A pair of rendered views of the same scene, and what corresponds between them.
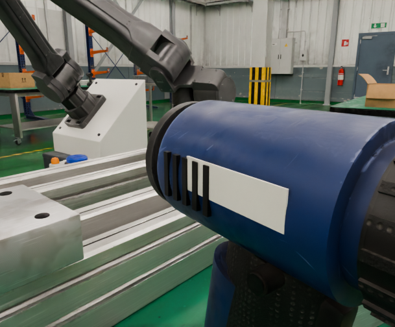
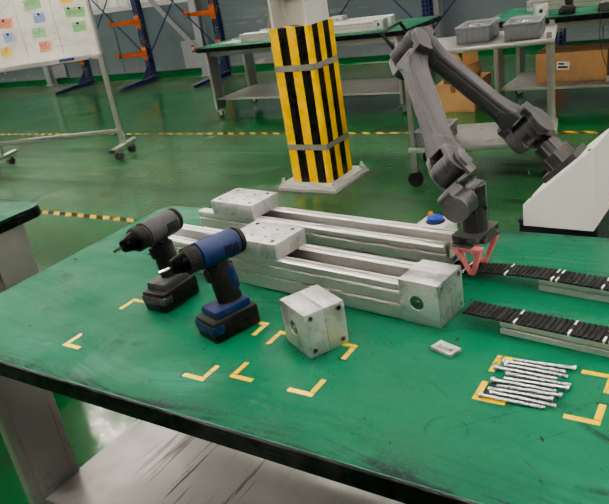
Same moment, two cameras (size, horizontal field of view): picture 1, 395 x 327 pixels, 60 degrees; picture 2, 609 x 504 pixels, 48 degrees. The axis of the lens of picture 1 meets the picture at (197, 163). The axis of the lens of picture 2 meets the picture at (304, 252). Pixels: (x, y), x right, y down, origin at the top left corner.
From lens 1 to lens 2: 1.47 m
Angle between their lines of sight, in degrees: 84
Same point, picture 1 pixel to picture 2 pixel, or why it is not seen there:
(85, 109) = (549, 164)
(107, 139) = (533, 204)
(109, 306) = (290, 285)
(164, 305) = not seen: hidden behind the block
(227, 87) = (453, 205)
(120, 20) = (426, 132)
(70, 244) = (272, 253)
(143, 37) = (430, 148)
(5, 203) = (282, 232)
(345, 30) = not seen: outside the picture
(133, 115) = (572, 186)
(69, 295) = (276, 270)
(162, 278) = not seen: hidden behind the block
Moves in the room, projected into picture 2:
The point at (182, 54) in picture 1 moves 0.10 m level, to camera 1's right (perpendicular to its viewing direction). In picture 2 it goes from (446, 167) to (459, 180)
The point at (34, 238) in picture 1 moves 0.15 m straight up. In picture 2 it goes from (263, 246) to (251, 184)
